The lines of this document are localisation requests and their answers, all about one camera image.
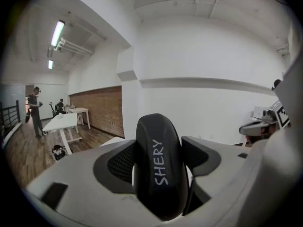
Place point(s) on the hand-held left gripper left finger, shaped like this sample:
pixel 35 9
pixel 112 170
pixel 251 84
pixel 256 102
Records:
pixel 78 174

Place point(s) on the black bag on floor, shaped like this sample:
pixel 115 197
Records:
pixel 59 152

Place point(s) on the short ceiling light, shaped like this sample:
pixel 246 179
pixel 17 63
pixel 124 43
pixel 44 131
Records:
pixel 50 64

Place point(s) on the long ceiling light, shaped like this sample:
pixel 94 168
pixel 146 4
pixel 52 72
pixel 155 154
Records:
pixel 57 33

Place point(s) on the white high table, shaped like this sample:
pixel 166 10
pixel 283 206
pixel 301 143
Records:
pixel 81 110

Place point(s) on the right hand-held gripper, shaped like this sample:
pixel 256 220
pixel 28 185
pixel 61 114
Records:
pixel 281 115

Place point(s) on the white ceiling pipes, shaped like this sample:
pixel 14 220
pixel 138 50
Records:
pixel 75 47

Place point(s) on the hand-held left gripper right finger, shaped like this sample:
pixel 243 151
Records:
pixel 213 174

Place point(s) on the white standing desk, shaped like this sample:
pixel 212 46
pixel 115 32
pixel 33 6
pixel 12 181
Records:
pixel 62 122

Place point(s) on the black metal railing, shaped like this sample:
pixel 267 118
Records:
pixel 10 117

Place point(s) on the black office chair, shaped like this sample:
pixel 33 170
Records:
pixel 52 109

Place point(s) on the white square table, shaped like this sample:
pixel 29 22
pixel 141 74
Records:
pixel 113 141

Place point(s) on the white table with laptop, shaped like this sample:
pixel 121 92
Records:
pixel 258 113

